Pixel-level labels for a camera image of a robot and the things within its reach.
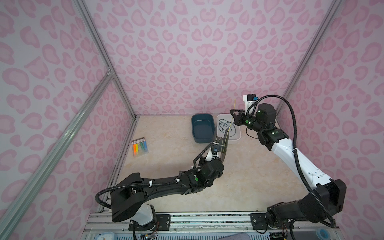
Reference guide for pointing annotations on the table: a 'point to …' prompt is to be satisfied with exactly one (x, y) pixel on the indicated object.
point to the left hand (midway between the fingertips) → (214, 151)
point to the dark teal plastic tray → (203, 128)
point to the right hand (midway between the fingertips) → (232, 108)
